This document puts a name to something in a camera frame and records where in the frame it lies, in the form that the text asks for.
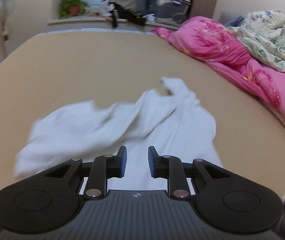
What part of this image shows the white small garment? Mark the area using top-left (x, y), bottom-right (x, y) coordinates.
top-left (14, 77), bottom-right (222, 190)

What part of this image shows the pile of dark clothes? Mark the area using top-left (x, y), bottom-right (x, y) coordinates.
top-left (99, 0), bottom-right (147, 28)

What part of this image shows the floral light quilt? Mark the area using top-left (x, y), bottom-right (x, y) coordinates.
top-left (228, 9), bottom-right (285, 73)

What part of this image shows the pink quilt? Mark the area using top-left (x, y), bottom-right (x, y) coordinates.
top-left (152, 16), bottom-right (285, 119)

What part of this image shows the potted green plant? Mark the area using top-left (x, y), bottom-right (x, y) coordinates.
top-left (59, 0), bottom-right (90, 18)

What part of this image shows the clear plastic storage bin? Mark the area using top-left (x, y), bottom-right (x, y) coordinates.
top-left (146, 0), bottom-right (192, 26)

